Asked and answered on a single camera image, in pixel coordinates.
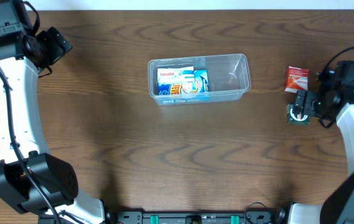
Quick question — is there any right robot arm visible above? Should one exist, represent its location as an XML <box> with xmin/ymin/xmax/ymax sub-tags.
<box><xmin>286</xmin><ymin>86</ymin><xmax>354</xmax><ymax>223</ymax></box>

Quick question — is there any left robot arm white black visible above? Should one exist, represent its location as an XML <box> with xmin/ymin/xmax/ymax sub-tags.
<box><xmin>0</xmin><ymin>23</ymin><xmax>109</xmax><ymax>223</ymax></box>

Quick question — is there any black mounting rail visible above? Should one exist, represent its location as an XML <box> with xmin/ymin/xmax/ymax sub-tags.
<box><xmin>105</xmin><ymin>208</ymin><xmax>288</xmax><ymax>224</ymax></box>

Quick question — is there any blue Kool Fever box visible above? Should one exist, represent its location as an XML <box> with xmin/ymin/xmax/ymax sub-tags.
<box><xmin>157</xmin><ymin>70</ymin><xmax>210</xmax><ymax>95</ymax></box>

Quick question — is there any clear plastic container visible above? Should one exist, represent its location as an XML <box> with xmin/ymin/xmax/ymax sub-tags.
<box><xmin>147</xmin><ymin>54</ymin><xmax>251</xmax><ymax>106</ymax></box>

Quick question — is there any white blue Panadol box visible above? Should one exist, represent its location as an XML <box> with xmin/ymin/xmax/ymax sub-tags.
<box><xmin>157</xmin><ymin>66</ymin><xmax>194</xmax><ymax>84</ymax></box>

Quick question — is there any red Panadol box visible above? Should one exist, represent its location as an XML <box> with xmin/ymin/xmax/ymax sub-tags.
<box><xmin>284</xmin><ymin>66</ymin><xmax>309</xmax><ymax>93</ymax></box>

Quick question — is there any green round-logo box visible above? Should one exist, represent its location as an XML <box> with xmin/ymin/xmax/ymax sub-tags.
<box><xmin>286</xmin><ymin>104</ymin><xmax>310</xmax><ymax>125</ymax></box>

